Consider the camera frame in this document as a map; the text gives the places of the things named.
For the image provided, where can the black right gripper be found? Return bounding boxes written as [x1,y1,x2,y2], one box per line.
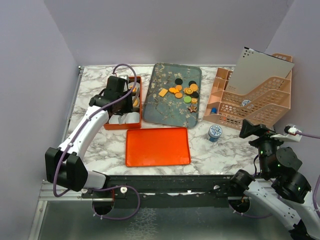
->
[239,117,291,176]

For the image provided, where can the orange round dotted cookie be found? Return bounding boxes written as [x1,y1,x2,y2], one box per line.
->
[133,98,140,108]

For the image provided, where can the metal grey-handled tongs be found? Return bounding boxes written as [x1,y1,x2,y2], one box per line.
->
[119,88,141,124]

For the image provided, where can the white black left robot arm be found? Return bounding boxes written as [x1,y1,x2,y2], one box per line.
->
[45,76,133,198]

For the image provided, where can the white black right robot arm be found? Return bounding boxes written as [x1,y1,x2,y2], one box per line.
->
[229,119,320,240]

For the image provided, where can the white paper cup liner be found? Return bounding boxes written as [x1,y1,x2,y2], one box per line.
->
[132,96,140,108]
[108,114,127,125]
[128,82,140,93]
[124,112,140,124]

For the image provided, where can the blue white round jar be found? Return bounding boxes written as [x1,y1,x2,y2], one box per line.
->
[241,99,251,107]

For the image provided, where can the peach plastic desk organizer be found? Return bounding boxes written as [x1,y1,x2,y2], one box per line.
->
[203,68,292,130]

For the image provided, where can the blue round slime jar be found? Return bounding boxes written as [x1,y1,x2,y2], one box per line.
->
[207,124,223,142]

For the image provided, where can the orange cookie tin box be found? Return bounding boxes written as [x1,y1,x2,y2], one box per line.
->
[103,76,143,130]

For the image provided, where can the blue capped bottle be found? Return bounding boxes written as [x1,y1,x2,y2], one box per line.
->
[210,107,217,114]

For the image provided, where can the blue floral serving tray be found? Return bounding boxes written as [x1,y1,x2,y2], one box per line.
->
[143,63,202,128]

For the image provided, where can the orange fish cookie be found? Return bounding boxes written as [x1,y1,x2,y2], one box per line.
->
[168,87,180,94]

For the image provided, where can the brown star cookie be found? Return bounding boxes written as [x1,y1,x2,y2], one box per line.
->
[187,104,197,113]

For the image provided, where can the tan swirl cookie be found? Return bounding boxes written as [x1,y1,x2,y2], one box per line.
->
[191,98,198,104]

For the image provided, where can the black sandwich cookie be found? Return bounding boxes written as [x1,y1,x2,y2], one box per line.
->
[174,78,183,85]
[190,91,199,99]
[188,80,197,86]

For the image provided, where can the orange oval cookie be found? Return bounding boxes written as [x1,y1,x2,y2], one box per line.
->
[174,92,183,99]

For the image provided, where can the grey notebook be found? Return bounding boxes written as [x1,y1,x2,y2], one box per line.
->
[225,47,295,95]

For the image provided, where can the green macaron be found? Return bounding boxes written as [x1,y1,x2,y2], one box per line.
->
[183,96,192,104]

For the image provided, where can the tan round dotted cookie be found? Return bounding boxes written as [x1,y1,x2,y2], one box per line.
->
[189,83,199,92]

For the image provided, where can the yellow lotus slice cookie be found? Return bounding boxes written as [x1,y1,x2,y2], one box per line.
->
[184,87,194,95]

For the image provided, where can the orange tin lid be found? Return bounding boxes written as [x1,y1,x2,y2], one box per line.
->
[125,127,191,167]

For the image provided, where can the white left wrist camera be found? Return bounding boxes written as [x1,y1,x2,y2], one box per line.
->
[118,74,130,85]

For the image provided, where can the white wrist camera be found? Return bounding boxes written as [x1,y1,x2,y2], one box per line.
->
[118,74,130,85]
[270,124,302,143]

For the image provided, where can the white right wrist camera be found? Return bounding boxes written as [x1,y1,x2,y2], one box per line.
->
[270,124,302,143]

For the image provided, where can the black metal base rail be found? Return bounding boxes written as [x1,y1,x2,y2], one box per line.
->
[81,175,244,209]

